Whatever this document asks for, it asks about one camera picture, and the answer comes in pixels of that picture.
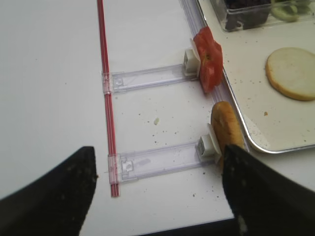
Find green lettuce leaves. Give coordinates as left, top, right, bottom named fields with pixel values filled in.
left=271, top=0, right=315, bottom=23

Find clear track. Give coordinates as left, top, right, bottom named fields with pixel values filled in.
left=103, top=64, right=197, bottom=94
left=108, top=142, right=221, bottom=184

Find left clear divider wall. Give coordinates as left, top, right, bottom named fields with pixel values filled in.
left=181, top=0, right=251, bottom=153

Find metal serving tray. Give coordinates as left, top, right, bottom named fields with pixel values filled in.
left=199, top=0, right=315, bottom=153

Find left red rail strip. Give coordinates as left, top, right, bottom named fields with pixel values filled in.
left=96, top=0, right=121, bottom=198

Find bun half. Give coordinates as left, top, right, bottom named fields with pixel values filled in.
left=211, top=101, right=245, bottom=171
left=265, top=47, right=315, bottom=101

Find left upper clear track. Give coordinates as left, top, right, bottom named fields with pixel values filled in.
left=103, top=64, right=197, bottom=94

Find clear plastic container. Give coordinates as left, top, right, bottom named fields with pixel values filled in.
left=210, top=0, right=315, bottom=32

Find purple cabbage shreds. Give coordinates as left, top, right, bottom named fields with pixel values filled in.
left=224, top=0, right=271, bottom=31

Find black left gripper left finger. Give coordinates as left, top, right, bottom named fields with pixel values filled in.
left=0, top=147, right=96, bottom=236

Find left lower clear track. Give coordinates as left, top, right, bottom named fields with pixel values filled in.
left=108, top=142, right=221, bottom=184

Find white tomato pusher block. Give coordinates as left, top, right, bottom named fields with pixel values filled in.
left=183, top=38, right=201, bottom=77

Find white bun pusher block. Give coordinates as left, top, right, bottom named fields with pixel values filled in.
left=196, top=123, right=222, bottom=164

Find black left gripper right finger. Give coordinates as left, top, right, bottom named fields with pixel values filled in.
left=222, top=145, right=315, bottom=236

